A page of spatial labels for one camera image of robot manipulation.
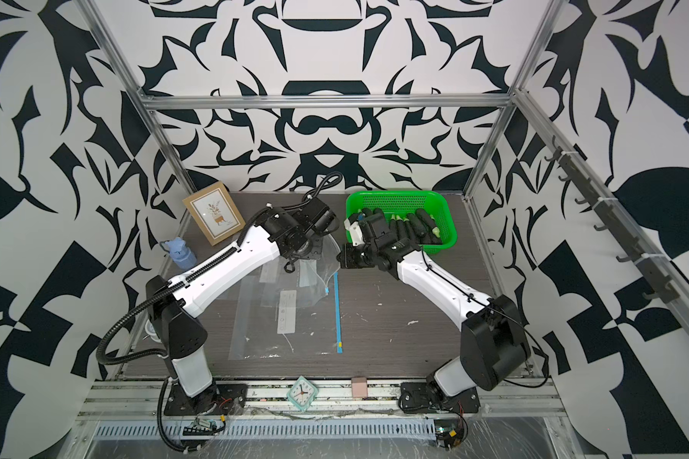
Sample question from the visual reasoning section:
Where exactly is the lifted clear zip-top bag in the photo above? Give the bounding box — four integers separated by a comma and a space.
276, 235, 340, 309

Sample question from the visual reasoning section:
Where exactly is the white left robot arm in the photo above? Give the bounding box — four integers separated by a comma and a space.
149, 199, 333, 401

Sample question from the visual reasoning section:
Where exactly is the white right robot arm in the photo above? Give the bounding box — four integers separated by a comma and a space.
338, 213, 531, 400

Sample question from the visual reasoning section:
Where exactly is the near clear zip-top bag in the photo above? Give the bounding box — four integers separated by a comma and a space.
227, 275, 341, 361

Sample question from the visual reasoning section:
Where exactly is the green plastic basket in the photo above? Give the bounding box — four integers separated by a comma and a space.
346, 190, 457, 254

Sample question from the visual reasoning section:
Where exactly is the gold framed plant picture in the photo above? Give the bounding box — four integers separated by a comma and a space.
183, 182, 246, 246

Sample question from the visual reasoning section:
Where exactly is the small pink block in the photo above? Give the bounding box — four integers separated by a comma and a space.
351, 377, 369, 399

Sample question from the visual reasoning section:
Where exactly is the mint square clock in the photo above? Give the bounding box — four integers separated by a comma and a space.
286, 376, 319, 412

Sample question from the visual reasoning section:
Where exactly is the white twin-bell alarm clock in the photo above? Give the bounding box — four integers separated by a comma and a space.
144, 319, 160, 343

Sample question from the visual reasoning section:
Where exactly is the small green circuit board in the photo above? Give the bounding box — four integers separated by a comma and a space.
189, 417, 226, 435

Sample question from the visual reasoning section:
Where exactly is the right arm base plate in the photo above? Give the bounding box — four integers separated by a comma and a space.
397, 381, 482, 414

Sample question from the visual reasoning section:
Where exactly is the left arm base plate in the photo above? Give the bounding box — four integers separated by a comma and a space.
163, 382, 248, 416

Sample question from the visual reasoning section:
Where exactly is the white perforated cable duct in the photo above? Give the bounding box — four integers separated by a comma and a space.
95, 418, 436, 441

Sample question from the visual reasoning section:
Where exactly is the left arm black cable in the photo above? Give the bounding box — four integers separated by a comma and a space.
96, 171, 346, 454

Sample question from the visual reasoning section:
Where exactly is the black wall hook rail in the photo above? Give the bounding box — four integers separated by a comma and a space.
547, 145, 681, 304

